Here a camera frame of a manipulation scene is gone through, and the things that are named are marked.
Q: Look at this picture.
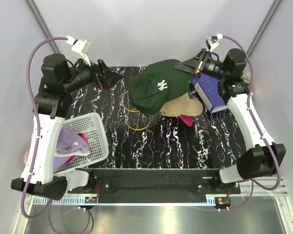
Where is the magenta mesh cap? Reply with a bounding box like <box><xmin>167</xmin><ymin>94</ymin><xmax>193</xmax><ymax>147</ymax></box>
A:
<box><xmin>178</xmin><ymin>115</ymin><xmax>193</xmax><ymax>127</ymax></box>

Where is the white plastic basket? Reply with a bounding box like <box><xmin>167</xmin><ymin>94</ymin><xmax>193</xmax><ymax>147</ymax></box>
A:
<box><xmin>54</xmin><ymin>113</ymin><xmax>109</xmax><ymax>174</ymax></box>

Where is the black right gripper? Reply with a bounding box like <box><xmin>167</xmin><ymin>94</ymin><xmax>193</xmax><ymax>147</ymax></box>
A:
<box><xmin>174</xmin><ymin>48</ymin><xmax>228</xmax><ymax>81</ymax></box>

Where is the black wire hat stand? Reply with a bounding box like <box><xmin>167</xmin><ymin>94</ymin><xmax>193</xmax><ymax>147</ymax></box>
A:
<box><xmin>157</xmin><ymin>114</ymin><xmax>183</xmax><ymax>128</ymax></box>

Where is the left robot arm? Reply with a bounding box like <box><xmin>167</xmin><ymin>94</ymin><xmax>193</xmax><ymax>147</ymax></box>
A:
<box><xmin>11</xmin><ymin>53</ymin><xmax>123</xmax><ymax>200</ymax></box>

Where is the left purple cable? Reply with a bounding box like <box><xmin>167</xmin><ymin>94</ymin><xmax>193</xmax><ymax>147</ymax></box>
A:
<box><xmin>21</xmin><ymin>36</ymin><xmax>75</xmax><ymax>219</ymax></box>

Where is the pink cap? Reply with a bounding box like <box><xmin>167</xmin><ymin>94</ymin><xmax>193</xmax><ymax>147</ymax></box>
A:
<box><xmin>23</xmin><ymin>150</ymin><xmax>29</xmax><ymax>164</ymax></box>

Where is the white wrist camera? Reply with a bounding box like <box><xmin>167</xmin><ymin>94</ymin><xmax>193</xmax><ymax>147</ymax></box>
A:
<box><xmin>66</xmin><ymin>35</ymin><xmax>91</xmax><ymax>66</ymax></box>
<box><xmin>206</xmin><ymin>33</ymin><xmax>223</xmax><ymax>52</ymax></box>

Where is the red mesh cap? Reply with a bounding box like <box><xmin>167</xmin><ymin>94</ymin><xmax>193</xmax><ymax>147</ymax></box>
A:
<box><xmin>78</xmin><ymin>133</ymin><xmax>88</xmax><ymax>144</ymax></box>

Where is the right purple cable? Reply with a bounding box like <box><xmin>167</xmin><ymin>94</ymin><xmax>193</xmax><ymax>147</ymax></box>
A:
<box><xmin>222</xmin><ymin>35</ymin><xmax>283</xmax><ymax>191</ymax></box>

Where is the dark green cap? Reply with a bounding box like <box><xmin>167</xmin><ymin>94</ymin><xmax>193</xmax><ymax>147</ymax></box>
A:
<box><xmin>128</xmin><ymin>59</ymin><xmax>189</xmax><ymax>115</ymax></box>

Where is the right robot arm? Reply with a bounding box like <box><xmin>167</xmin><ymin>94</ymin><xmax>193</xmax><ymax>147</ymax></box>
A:
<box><xmin>174</xmin><ymin>48</ymin><xmax>286</xmax><ymax>193</ymax></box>

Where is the purple cable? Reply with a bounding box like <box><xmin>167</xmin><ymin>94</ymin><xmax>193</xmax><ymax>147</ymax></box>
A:
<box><xmin>222</xmin><ymin>35</ymin><xmax>283</xmax><ymax>191</ymax></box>
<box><xmin>21</xmin><ymin>36</ymin><xmax>75</xmax><ymax>219</ymax></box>

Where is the purple cap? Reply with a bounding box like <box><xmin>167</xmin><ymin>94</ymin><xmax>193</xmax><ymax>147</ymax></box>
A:
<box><xmin>53</xmin><ymin>129</ymin><xmax>91</xmax><ymax>171</ymax></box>

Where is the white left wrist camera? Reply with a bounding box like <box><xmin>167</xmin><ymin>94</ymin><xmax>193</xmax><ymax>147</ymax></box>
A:
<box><xmin>66</xmin><ymin>35</ymin><xmax>91</xmax><ymax>66</ymax></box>

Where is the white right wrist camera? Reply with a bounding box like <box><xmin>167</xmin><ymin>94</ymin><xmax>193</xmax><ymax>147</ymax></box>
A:
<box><xmin>206</xmin><ymin>33</ymin><xmax>223</xmax><ymax>52</ymax></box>

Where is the beige baseball cap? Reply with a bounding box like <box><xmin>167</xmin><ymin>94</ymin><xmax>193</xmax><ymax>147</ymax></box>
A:
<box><xmin>160</xmin><ymin>93</ymin><xmax>204</xmax><ymax>117</ymax></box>

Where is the blue binder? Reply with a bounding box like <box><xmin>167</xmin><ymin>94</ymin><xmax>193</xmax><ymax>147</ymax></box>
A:
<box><xmin>189</xmin><ymin>74</ymin><xmax>228</xmax><ymax>114</ymax></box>

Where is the gold wire hat stand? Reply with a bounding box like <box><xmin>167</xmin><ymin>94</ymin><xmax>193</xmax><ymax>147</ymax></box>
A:
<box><xmin>121</xmin><ymin>91</ymin><xmax>152</xmax><ymax>131</ymax></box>

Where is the stack of books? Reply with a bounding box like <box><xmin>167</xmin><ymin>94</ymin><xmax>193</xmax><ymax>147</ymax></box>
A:
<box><xmin>241</xmin><ymin>75</ymin><xmax>251</xmax><ymax>85</ymax></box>

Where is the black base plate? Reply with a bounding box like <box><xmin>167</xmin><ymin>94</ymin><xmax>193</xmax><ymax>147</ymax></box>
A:
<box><xmin>72</xmin><ymin>168</ymin><xmax>241</xmax><ymax>205</ymax></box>

